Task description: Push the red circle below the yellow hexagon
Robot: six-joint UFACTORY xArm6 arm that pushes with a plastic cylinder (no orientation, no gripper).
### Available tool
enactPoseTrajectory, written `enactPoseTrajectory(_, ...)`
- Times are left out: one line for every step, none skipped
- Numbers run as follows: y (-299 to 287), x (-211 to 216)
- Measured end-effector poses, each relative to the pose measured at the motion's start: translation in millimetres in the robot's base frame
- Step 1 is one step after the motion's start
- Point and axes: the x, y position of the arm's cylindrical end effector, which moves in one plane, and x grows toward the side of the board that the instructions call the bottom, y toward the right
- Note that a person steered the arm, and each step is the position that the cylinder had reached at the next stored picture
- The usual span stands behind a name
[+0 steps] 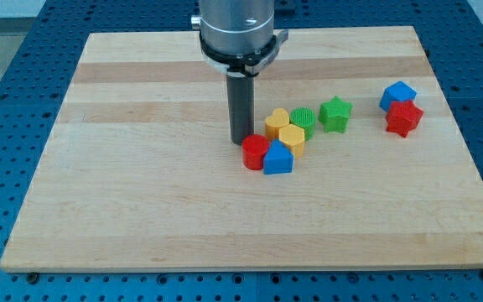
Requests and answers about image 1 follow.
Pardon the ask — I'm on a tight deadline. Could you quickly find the red cylinder block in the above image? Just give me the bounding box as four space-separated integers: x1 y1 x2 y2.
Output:
241 134 270 170

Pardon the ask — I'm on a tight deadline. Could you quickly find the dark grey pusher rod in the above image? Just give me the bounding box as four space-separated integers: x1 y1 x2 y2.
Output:
226 76 254 145

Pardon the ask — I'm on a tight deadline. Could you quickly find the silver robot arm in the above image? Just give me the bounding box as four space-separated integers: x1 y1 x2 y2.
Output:
192 0 288 78

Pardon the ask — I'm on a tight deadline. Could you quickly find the yellow hexagon block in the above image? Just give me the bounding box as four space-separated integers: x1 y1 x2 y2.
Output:
278 124 305 158

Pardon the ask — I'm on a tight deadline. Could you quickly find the blue house-shaped block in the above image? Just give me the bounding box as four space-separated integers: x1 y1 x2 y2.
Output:
263 139 294 174

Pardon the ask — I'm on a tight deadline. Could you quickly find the yellow heart block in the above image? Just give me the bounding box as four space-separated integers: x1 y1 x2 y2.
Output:
264 108 290 141

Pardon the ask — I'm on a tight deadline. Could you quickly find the green cylinder block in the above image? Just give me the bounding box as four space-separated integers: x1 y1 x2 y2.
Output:
290 107 316 141

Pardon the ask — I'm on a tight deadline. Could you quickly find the green star block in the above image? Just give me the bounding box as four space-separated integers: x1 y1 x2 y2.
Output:
318 96 353 133

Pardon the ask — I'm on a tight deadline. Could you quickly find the wooden board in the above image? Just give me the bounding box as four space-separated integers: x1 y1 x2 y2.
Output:
0 26 483 273

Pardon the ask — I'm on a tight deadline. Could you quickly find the red star block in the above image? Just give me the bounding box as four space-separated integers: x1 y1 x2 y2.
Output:
386 100 424 138

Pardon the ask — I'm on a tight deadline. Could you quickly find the blue cube block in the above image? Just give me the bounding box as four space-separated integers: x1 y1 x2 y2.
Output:
379 81 417 112

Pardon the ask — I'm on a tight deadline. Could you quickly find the blue perforated table frame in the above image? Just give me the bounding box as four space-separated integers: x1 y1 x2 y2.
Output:
0 0 483 301

